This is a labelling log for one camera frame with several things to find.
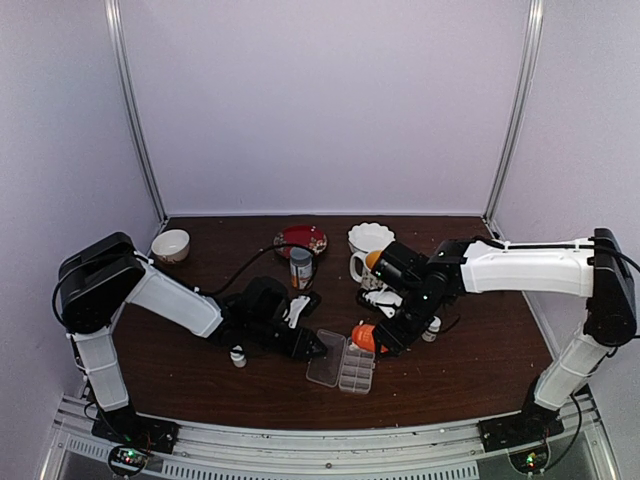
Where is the grey lid pill bottle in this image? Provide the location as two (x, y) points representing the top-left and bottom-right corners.
(289, 247), (313, 291)

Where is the white scalloped bowl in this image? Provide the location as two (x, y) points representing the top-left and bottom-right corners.
(347, 222), (396, 253)

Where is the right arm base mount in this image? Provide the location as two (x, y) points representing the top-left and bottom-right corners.
(478, 413), (565, 452)

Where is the front aluminium rail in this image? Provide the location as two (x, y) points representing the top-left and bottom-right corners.
(35, 394), (622, 479)

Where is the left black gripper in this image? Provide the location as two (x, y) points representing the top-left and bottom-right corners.
(247, 316), (329, 362)

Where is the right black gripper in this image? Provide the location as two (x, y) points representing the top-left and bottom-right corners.
(372, 282), (446, 358)

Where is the small white bowl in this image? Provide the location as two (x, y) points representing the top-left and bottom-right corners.
(151, 229), (191, 264)

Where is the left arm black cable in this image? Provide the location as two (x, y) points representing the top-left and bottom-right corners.
(199, 243), (321, 301)

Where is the clear plastic pill organizer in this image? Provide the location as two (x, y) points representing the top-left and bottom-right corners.
(306, 329), (375, 395)

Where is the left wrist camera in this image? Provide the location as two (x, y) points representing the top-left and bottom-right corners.
(283, 292), (322, 329)

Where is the small white bottle left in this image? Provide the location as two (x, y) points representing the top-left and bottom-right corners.
(229, 346), (247, 368)

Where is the red patterned plate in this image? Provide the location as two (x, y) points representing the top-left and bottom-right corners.
(273, 225), (328, 258)

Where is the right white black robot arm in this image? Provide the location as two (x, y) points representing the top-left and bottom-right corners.
(373, 228), (639, 442)

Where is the small white bottle right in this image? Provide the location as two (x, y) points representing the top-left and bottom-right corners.
(421, 316), (442, 343)

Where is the aluminium frame post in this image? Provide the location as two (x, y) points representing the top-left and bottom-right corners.
(104, 0), (169, 227)
(483, 0), (545, 231)

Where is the patterned mug yellow inside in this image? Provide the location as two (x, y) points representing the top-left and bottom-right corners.
(349, 250), (386, 291)

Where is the orange pill bottle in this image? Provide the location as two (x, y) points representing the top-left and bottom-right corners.
(351, 323), (388, 354)

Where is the small white bottle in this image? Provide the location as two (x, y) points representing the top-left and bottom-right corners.
(421, 316), (442, 343)
(229, 346), (247, 368)

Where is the right aluminium frame post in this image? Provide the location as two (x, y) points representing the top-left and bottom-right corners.
(483, 0), (545, 231)

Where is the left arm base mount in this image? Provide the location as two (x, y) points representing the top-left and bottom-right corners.
(91, 417), (179, 454)

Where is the left aluminium frame post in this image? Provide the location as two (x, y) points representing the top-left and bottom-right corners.
(104, 0), (169, 227)

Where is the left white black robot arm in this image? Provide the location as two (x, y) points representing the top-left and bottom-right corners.
(52, 232), (327, 444)

